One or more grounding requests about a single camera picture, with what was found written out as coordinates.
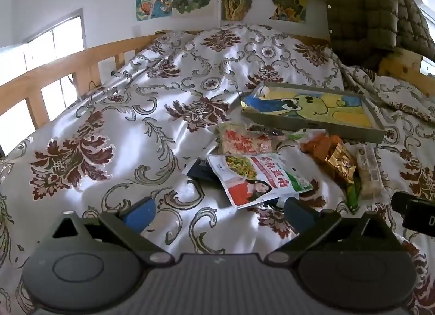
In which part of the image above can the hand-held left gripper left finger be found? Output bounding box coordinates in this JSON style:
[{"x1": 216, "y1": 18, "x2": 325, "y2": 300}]
[{"x1": 51, "y1": 197, "x2": 175, "y2": 265}]

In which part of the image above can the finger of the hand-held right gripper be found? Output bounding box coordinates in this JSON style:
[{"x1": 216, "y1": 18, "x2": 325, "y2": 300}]
[{"x1": 390, "y1": 191, "x2": 414, "y2": 214}]

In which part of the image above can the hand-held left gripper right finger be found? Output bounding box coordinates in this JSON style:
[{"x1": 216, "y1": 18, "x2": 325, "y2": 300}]
[{"x1": 264, "y1": 197, "x2": 391, "y2": 265}]

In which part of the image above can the clear beige cracker packet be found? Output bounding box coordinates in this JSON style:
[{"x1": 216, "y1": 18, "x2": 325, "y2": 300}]
[{"x1": 356, "y1": 144, "x2": 385, "y2": 200}]

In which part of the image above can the white green snack packet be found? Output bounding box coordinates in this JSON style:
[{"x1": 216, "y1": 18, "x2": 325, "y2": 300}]
[{"x1": 207, "y1": 153, "x2": 314, "y2": 209}]

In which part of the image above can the gold foil snack packet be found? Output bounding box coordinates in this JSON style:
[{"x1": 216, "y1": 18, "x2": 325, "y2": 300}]
[{"x1": 324, "y1": 143, "x2": 358, "y2": 185}]

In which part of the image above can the orange snack packet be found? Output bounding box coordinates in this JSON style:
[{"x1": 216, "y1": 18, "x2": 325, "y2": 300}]
[{"x1": 300, "y1": 134, "x2": 342, "y2": 163}]

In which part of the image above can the dark blue snack packet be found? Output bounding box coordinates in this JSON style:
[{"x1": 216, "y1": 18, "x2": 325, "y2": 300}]
[{"x1": 183, "y1": 158, "x2": 220, "y2": 184}]

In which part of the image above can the small white green packet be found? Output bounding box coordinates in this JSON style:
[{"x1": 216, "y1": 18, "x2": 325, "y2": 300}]
[{"x1": 288, "y1": 129, "x2": 317, "y2": 143}]

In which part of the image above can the dark brown snack packet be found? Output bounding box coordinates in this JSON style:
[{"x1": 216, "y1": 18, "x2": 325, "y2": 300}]
[{"x1": 251, "y1": 125, "x2": 287, "y2": 138}]

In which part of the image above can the green tray with cartoon print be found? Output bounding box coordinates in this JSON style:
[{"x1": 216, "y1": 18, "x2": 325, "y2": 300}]
[{"x1": 241, "y1": 82, "x2": 386, "y2": 144}]

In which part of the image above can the shiny floral quilt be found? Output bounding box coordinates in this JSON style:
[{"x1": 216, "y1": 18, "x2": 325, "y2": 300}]
[{"x1": 0, "y1": 24, "x2": 347, "y2": 315}]

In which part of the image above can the matte floral blanket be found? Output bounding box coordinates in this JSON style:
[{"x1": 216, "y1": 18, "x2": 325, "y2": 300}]
[{"x1": 336, "y1": 57, "x2": 435, "y2": 315}]

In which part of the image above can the window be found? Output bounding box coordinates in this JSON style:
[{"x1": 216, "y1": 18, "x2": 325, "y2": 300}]
[{"x1": 0, "y1": 9, "x2": 85, "y2": 157}]

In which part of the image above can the olive quilted jacket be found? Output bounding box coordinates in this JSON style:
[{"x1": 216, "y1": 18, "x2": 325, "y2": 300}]
[{"x1": 320, "y1": 0, "x2": 435, "y2": 68}]

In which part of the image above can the black cable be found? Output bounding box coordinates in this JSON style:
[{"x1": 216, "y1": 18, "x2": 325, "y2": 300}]
[{"x1": 66, "y1": 69, "x2": 100, "y2": 93}]

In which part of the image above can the wooden bed frame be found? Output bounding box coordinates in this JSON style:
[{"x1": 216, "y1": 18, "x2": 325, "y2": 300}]
[{"x1": 0, "y1": 31, "x2": 435, "y2": 139}]

